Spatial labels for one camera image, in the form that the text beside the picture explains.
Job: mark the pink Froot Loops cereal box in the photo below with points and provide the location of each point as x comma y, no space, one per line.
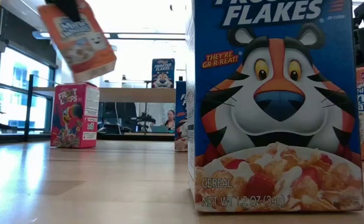
72,118

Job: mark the grey laptop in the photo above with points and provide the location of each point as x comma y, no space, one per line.
160,128

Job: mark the wooden shelf with black posts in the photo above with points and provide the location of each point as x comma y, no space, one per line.
132,95

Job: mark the dark background cabinet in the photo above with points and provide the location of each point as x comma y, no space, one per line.
122,116

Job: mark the blue Frosted Flakes cereal box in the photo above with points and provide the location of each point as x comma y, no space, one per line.
278,109
180,105
163,74

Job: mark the person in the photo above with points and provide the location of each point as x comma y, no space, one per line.
170,119

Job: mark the black background robot arm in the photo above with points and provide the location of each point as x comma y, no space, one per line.
144,119

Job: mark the black aluminium rig frame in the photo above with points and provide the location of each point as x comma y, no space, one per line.
122,137

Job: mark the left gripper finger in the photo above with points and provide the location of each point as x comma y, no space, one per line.
66,7

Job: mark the long ceiling light fixture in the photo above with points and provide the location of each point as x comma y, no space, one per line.
150,35

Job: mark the wooden desk with grey legs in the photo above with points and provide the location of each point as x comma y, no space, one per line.
138,134

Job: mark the window with dark frame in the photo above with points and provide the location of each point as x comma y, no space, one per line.
16,74

